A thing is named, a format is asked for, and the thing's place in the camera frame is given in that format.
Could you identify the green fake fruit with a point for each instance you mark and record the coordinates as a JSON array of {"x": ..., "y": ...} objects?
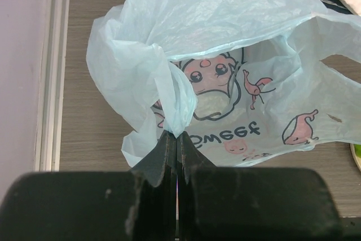
[{"x": 357, "y": 150}]

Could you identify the light blue plastic bag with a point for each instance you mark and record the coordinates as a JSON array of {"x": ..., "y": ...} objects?
[{"x": 244, "y": 78}]

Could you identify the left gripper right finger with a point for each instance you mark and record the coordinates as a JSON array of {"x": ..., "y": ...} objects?
[{"x": 261, "y": 203}]

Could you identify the aluminium frame post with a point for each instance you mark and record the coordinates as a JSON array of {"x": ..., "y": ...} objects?
[{"x": 51, "y": 87}]

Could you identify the cream and blue plate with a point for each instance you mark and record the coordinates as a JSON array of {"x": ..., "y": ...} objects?
[{"x": 356, "y": 159}]

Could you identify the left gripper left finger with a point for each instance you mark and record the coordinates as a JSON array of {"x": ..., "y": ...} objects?
[{"x": 138, "y": 204}]

